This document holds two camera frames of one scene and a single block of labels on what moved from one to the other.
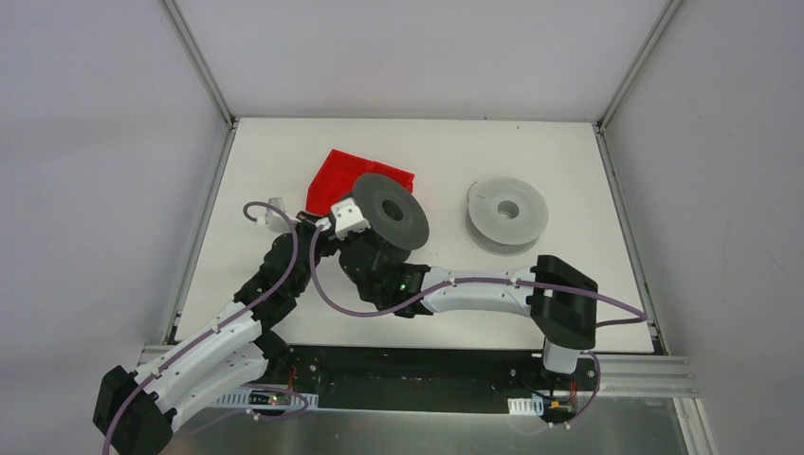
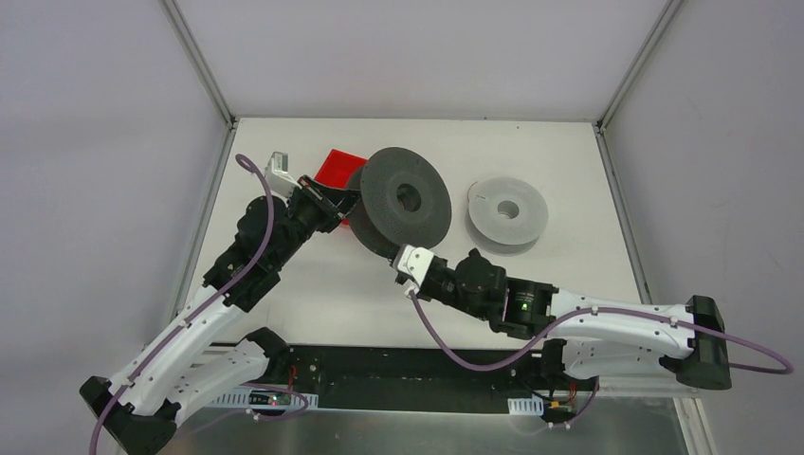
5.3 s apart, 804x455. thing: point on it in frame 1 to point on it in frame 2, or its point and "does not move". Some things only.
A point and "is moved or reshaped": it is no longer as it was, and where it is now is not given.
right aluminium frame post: x=669 y=9 does not move
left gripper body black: x=292 y=227 to x=328 y=202
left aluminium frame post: x=198 y=60 does not move
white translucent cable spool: x=505 y=216 does not move
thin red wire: x=467 y=193 does not move
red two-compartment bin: x=335 y=180 does not move
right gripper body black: x=367 y=245 to x=433 y=283
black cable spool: x=394 y=216 is moved or reshaped
